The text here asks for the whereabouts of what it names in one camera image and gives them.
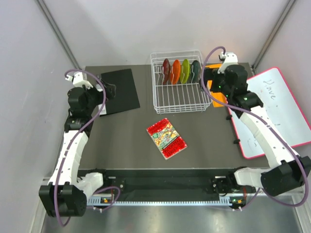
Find dark teal plate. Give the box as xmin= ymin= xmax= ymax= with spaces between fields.
xmin=189 ymin=60 xmax=201 ymax=83

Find lime green plate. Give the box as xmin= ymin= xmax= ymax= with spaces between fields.
xmin=180 ymin=59 xmax=190 ymax=84

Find white wire dish rack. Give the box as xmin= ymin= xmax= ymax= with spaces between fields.
xmin=150 ymin=50 xmax=211 ymax=114

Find orange plate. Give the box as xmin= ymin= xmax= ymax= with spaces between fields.
xmin=170 ymin=59 xmax=181 ymax=84

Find red floral plate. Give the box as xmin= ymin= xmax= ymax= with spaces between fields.
xmin=162 ymin=58 xmax=171 ymax=85

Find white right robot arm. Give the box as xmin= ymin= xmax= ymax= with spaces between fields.
xmin=201 ymin=65 xmax=311 ymax=197

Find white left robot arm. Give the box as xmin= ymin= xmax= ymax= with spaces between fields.
xmin=39 ymin=82 xmax=116 ymax=217

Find orange folder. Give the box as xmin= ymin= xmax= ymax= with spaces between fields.
xmin=206 ymin=63 xmax=226 ymax=108

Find black folder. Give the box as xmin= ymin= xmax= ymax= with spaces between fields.
xmin=100 ymin=69 xmax=140 ymax=116

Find pink framed whiteboard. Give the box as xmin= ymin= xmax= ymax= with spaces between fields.
xmin=228 ymin=67 xmax=311 ymax=159

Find red illustrated book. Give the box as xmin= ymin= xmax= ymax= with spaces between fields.
xmin=146 ymin=118 xmax=188 ymax=160

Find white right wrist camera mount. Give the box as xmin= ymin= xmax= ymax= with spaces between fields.
xmin=217 ymin=52 xmax=238 ymax=74

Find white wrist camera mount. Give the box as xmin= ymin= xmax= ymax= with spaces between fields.
xmin=65 ymin=71 xmax=93 ymax=89
xmin=217 ymin=52 xmax=238 ymax=74

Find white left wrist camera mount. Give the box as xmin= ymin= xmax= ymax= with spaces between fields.
xmin=65 ymin=71 xmax=93 ymax=89

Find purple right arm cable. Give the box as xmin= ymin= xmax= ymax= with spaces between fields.
xmin=199 ymin=46 xmax=307 ymax=207

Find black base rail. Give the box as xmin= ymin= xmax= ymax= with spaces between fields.
xmin=92 ymin=168 xmax=242 ymax=202

